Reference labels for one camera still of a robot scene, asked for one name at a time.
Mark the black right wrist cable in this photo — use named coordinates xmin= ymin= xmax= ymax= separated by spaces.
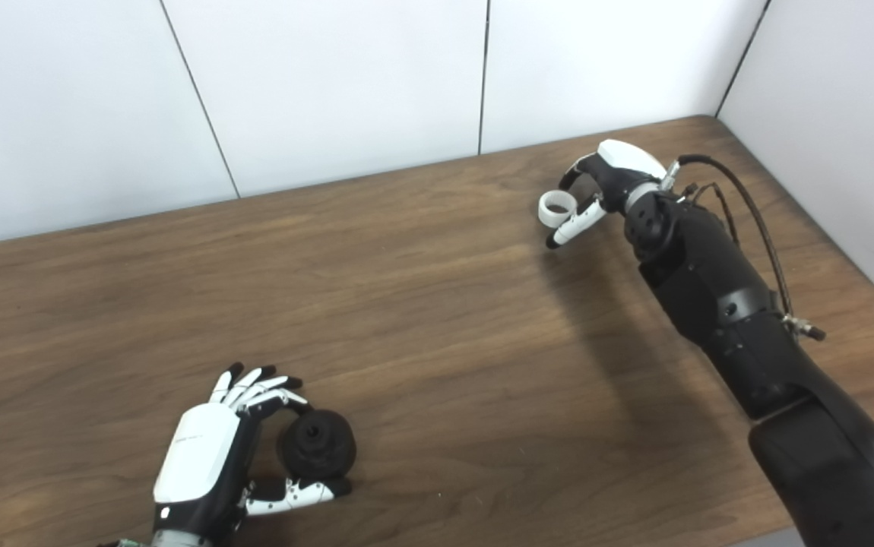
xmin=676 ymin=154 xmax=825 ymax=340

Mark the white plastic ring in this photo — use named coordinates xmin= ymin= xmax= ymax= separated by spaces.
xmin=538 ymin=191 xmax=579 ymax=229

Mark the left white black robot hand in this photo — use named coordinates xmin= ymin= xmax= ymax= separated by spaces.
xmin=152 ymin=362 xmax=352 ymax=540

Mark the round black plastic part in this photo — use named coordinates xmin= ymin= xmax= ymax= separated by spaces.
xmin=278 ymin=409 xmax=357 ymax=480

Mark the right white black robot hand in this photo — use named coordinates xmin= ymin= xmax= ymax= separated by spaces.
xmin=545 ymin=140 xmax=670 ymax=250

